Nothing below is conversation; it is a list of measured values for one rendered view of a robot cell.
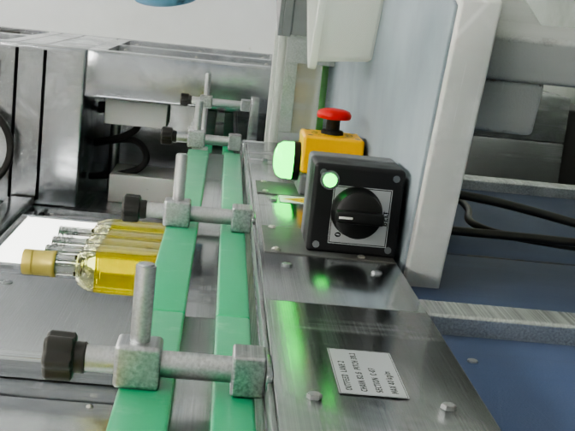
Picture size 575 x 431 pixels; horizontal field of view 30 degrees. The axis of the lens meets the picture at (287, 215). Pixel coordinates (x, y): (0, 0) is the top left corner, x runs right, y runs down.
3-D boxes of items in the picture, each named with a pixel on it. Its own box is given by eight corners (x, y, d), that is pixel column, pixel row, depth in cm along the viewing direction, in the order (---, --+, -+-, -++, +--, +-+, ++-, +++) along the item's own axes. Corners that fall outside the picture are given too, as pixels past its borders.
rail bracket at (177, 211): (252, 228, 111) (123, 216, 110) (260, 158, 110) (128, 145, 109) (253, 236, 107) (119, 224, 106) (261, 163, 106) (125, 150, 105)
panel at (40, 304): (180, 241, 230) (20, 227, 228) (182, 227, 230) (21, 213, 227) (150, 389, 142) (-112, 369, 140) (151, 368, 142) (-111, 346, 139)
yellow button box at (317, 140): (354, 191, 130) (293, 185, 129) (362, 129, 128) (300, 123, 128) (362, 201, 123) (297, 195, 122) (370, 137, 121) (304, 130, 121)
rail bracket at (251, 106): (279, 156, 235) (176, 147, 234) (287, 80, 232) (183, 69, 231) (280, 160, 231) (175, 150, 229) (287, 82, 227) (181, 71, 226)
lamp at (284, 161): (295, 177, 128) (270, 174, 127) (299, 139, 127) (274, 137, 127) (298, 183, 123) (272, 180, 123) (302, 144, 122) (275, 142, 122)
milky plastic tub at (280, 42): (311, 156, 189) (263, 150, 188) (326, 27, 185) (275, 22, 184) (319, 171, 172) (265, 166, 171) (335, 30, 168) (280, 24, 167)
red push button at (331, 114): (313, 133, 127) (316, 105, 126) (346, 137, 127) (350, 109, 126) (316, 138, 123) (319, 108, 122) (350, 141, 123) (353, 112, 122)
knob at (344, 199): (378, 239, 94) (383, 247, 91) (328, 234, 94) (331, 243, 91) (384, 189, 93) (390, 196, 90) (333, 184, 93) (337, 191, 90)
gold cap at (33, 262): (53, 274, 140) (19, 270, 139) (56, 280, 143) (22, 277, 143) (56, 247, 141) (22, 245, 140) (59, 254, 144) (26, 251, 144)
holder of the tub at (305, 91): (311, 185, 190) (267, 181, 189) (328, 29, 185) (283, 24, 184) (318, 203, 173) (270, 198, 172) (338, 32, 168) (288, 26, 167)
